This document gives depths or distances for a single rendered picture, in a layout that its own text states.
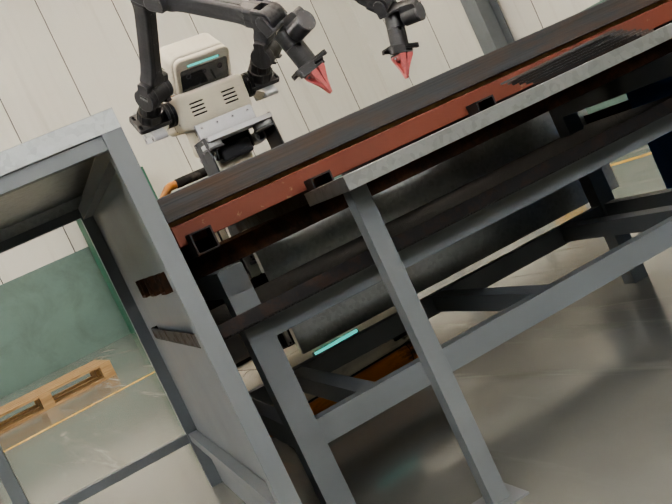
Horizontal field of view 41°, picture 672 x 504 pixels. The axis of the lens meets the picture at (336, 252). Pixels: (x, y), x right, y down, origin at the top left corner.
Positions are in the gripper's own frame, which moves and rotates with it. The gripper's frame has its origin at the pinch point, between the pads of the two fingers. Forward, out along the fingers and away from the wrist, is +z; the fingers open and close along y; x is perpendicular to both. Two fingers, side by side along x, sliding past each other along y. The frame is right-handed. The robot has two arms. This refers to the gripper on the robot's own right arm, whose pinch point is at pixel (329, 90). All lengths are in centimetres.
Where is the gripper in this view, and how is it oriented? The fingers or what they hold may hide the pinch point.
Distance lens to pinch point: 241.3
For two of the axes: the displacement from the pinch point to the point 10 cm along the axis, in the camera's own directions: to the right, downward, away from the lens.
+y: 7.3, -6.3, 2.7
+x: -2.7, 0.9, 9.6
